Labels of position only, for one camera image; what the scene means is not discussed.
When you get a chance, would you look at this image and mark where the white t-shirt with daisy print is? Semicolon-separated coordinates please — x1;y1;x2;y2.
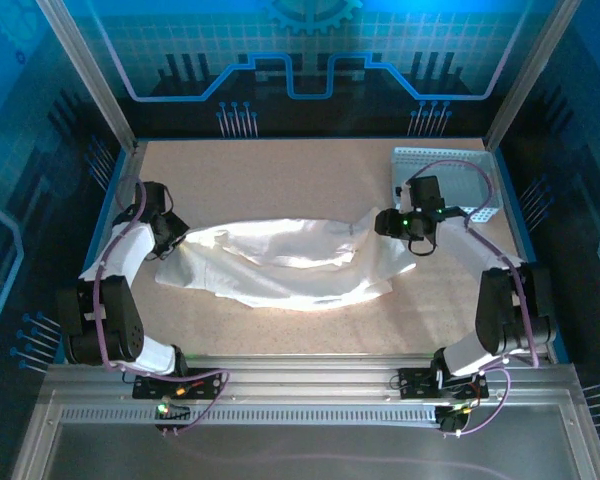
153;207;419;312

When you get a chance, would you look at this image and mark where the pale blue perforated basket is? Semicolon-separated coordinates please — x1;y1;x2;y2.
389;146;500;225

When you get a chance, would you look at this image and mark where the black controller box with LED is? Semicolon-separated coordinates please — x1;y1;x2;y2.
437;405;469;434
153;399;192;422

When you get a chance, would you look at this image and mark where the grey metal panel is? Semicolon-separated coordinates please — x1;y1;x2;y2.
9;389;600;480

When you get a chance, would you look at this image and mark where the aluminium frame side rail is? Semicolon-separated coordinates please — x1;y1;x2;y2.
63;140;149;364

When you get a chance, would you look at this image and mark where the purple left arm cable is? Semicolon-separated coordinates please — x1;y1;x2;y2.
92;172;231;439

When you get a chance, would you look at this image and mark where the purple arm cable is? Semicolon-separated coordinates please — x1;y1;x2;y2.
92;172;231;439
404;159;541;439

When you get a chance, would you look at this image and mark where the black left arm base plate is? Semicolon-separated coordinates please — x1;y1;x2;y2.
132;367;224;401

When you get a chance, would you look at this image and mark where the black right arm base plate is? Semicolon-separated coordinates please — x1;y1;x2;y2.
397;367;489;401

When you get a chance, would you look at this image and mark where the aluminium frame post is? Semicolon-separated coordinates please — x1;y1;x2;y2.
35;0;140;154
484;0;584;151

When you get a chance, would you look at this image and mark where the aluminium frame cross rail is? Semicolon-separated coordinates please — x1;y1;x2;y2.
44;353;579;401

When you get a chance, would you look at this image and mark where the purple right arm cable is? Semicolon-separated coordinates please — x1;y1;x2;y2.
404;159;541;439

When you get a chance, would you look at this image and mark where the grey slotted cable duct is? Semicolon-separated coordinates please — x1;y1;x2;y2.
59;403;444;427

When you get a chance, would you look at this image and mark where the thin purple loose cable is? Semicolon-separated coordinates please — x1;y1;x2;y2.
179;439;514;480

